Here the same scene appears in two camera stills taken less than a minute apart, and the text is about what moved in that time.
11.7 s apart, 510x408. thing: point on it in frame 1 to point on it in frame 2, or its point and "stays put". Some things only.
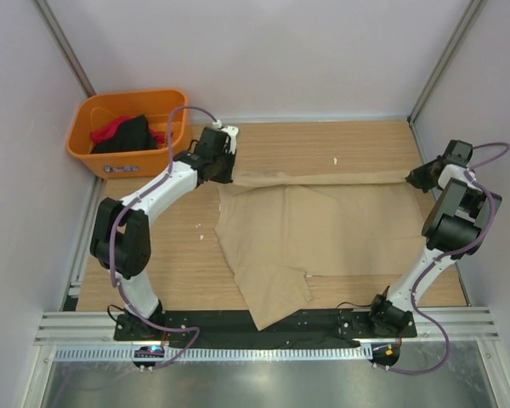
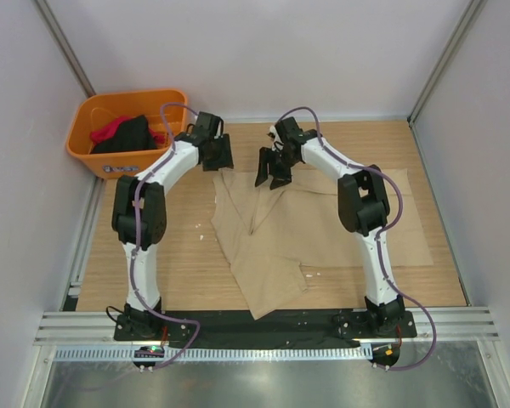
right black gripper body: x=422 y=177 to x=280 y=162
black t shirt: x=133 y=134 stays put
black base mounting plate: x=186 y=326 stays put
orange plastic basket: x=95 y=109 stays put
